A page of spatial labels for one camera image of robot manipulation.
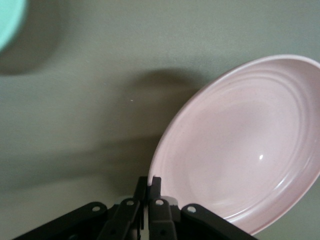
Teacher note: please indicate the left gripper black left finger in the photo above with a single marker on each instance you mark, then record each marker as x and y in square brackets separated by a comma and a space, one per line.
[117, 220]

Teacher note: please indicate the pink plate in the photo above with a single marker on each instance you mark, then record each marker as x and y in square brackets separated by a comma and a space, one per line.
[237, 137]

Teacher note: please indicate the green bowl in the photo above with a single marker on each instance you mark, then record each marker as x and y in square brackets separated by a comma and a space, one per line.
[10, 20]

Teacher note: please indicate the brown tablecloth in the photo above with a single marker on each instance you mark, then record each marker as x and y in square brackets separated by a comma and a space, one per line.
[75, 125]

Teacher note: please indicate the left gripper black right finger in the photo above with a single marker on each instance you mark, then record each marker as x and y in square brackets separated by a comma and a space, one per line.
[162, 220]

